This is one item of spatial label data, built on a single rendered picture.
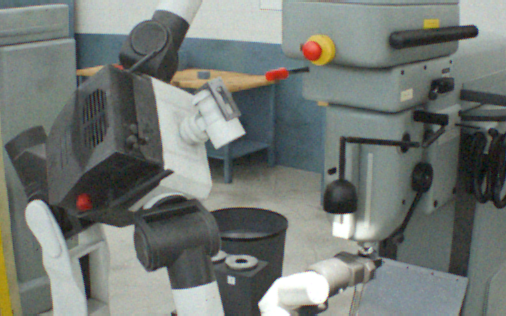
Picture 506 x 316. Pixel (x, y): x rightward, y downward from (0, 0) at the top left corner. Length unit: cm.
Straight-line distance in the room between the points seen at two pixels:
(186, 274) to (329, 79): 51
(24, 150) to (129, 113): 41
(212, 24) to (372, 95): 601
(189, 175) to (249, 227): 260
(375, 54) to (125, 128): 49
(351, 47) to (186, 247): 49
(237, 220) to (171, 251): 267
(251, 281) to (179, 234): 64
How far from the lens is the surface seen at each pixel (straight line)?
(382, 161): 155
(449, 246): 205
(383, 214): 159
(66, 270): 168
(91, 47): 889
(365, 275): 168
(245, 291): 197
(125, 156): 132
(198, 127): 144
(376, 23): 138
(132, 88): 142
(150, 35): 152
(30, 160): 167
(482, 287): 211
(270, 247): 363
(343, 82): 152
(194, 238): 135
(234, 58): 728
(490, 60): 207
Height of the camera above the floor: 192
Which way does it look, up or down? 15 degrees down
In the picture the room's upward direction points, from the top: straight up
